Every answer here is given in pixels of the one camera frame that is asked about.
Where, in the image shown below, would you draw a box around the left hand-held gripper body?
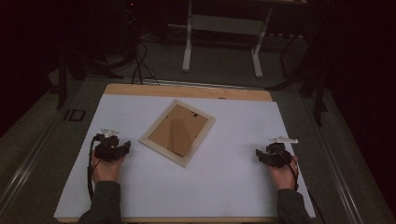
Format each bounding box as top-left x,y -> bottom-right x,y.
92,128 -> 126,162

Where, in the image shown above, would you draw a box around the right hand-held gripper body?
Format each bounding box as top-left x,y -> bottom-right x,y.
264,135 -> 299,169

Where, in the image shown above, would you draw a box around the light wooden photo frame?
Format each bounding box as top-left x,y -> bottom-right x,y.
138,98 -> 217,169

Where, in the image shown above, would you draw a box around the person's left hand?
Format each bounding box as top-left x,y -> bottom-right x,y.
91,153 -> 126,185

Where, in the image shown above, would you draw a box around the person's right hand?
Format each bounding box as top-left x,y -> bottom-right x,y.
265,155 -> 300,191

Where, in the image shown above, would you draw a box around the white paper mat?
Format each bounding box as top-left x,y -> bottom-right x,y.
53,93 -> 316,218

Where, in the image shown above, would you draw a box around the black metal stand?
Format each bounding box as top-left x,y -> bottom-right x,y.
267,31 -> 330,127
50,46 -> 125,110

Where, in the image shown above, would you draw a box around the thin black stand leg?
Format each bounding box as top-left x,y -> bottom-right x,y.
279,34 -> 304,78

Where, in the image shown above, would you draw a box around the white metal stand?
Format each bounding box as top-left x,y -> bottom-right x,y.
181,0 -> 275,78

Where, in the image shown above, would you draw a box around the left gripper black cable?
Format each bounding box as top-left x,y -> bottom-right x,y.
87,136 -> 104,202

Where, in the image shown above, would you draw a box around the black floor bracket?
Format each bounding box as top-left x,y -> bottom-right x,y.
64,108 -> 87,122

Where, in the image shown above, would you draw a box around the aluminium floor rail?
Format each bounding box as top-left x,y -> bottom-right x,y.
0,108 -> 64,213
303,99 -> 365,224

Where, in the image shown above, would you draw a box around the black floor cables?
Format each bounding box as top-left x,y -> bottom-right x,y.
132,40 -> 161,86

